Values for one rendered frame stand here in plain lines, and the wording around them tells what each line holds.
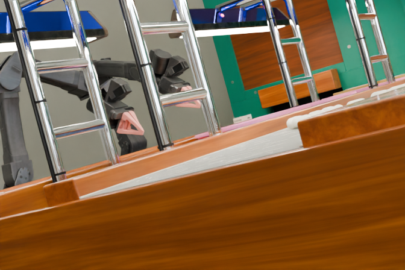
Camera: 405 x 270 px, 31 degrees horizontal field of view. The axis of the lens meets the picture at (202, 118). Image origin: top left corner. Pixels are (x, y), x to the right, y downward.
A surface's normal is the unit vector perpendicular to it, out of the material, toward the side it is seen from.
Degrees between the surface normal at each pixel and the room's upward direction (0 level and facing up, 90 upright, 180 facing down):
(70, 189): 90
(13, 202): 90
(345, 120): 90
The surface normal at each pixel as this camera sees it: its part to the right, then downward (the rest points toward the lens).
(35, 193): 0.81, -0.22
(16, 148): 0.51, -0.34
